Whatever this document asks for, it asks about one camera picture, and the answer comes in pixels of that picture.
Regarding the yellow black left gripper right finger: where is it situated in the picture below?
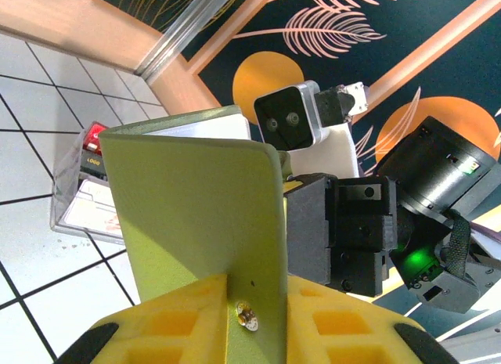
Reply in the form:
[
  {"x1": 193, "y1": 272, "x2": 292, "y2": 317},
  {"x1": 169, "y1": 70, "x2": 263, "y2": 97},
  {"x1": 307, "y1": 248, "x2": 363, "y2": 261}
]
[{"x1": 287, "y1": 278, "x2": 460, "y2": 364}]

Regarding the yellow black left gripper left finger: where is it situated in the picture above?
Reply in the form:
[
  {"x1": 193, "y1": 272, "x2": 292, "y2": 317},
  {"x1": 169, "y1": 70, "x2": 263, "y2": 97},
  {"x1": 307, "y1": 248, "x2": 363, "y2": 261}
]
[{"x1": 56, "y1": 272, "x2": 229, "y2": 364}]

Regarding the white signature card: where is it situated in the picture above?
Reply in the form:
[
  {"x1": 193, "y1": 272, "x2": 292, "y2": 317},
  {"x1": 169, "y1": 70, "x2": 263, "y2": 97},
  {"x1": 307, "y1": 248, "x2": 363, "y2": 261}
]
[{"x1": 63, "y1": 178, "x2": 127, "y2": 240}]

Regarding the black logo card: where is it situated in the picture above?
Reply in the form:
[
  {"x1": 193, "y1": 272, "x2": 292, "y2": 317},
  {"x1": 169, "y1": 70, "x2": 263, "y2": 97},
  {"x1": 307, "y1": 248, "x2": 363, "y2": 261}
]
[{"x1": 79, "y1": 148, "x2": 109, "y2": 181}]

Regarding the glossy red card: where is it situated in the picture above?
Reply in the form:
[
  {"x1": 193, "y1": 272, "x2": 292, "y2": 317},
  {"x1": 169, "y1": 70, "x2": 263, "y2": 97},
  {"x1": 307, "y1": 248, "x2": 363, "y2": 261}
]
[{"x1": 83, "y1": 121, "x2": 111, "y2": 152}]

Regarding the black braided cable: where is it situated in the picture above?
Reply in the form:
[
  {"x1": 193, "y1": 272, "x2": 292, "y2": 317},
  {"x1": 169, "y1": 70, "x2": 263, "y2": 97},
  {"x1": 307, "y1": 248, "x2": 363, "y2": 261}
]
[{"x1": 440, "y1": 213, "x2": 473, "y2": 281}]

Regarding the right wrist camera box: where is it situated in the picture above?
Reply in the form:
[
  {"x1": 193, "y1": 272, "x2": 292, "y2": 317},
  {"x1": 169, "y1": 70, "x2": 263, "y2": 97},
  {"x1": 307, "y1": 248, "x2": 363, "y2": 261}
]
[{"x1": 253, "y1": 80, "x2": 332, "y2": 152}]

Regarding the aluminium corner post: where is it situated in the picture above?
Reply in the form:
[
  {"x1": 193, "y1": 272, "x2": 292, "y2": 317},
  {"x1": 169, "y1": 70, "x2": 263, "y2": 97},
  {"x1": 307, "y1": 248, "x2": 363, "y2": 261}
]
[{"x1": 134, "y1": 0, "x2": 242, "y2": 80}]

